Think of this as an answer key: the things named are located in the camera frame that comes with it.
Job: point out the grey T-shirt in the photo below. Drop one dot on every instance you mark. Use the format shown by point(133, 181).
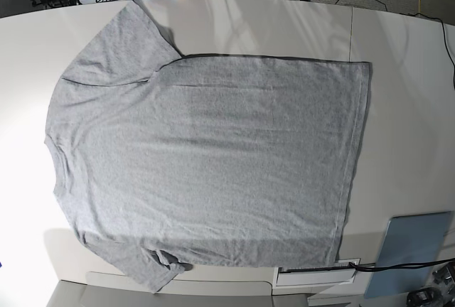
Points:
point(163, 161)

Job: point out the black device bottom right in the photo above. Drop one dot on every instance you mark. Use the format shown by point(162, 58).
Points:
point(426, 297)

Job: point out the white cable grommet plate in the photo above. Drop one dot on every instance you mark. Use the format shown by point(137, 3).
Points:
point(339, 273)

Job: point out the blue-grey panel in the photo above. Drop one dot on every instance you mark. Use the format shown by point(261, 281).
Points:
point(409, 239)

